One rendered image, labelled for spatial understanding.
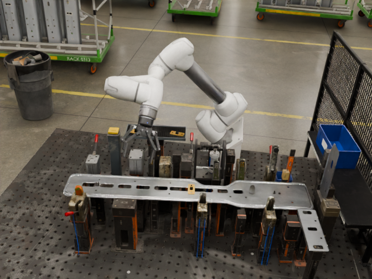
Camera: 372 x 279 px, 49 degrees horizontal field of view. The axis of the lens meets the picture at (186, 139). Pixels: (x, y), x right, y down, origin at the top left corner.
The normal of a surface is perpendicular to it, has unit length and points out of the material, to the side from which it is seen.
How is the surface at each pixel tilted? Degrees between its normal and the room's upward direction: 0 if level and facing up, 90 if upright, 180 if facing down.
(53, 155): 0
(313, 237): 0
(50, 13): 87
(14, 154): 0
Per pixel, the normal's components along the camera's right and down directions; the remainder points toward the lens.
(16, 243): 0.04, -0.84
